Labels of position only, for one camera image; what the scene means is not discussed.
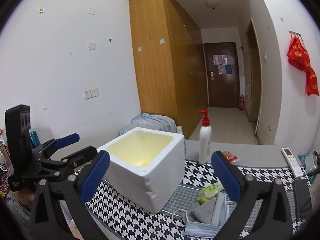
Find blue face masks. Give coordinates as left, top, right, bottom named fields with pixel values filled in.
left=172, top=192, right=235, bottom=239

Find grey sock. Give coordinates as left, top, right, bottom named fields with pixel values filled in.
left=182, top=197, right=217, bottom=224

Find green tissue packet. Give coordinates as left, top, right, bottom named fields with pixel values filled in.
left=197, top=182, right=223, bottom=205

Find black smartphone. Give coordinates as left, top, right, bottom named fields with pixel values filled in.
left=293, top=180, right=312, bottom=220

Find houndstooth table mat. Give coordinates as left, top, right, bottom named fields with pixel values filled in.
left=86, top=160, right=305, bottom=239

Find white remote control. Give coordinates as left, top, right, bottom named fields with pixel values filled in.
left=281, top=148, right=304, bottom=178

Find red snack packet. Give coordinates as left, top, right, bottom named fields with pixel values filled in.
left=222, top=151, right=239, bottom=164

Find white foam box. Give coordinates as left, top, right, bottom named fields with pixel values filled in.
left=100, top=127, right=185, bottom=214

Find white red pump bottle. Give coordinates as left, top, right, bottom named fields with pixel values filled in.
left=198, top=110, right=212, bottom=164

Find light blue cloth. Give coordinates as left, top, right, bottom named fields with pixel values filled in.
left=119, top=113, right=177, bottom=135

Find red fire extinguisher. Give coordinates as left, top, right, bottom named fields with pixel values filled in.
left=239, top=95, right=245, bottom=111

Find blue spray bottle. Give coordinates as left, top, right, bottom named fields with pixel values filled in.
left=177, top=126, right=183, bottom=134

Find wooden wardrobe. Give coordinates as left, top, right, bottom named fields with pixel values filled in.
left=129, top=0, right=208, bottom=138

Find wooden side door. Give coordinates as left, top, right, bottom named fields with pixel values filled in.
left=246, top=19, right=262, bottom=135

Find dark brown entrance door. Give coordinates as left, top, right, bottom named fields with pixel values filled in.
left=204, top=42, right=240, bottom=108

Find red hanging bags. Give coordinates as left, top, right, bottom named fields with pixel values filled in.
left=287, top=34, right=319, bottom=96

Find ceiling lamp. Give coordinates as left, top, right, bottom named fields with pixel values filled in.
left=205, top=0, right=220, bottom=10

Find double wall socket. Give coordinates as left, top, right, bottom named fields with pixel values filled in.
left=84, top=88, right=99, bottom=100

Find wall coat hook rail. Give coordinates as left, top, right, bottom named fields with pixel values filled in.
left=289, top=30, right=302, bottom=40

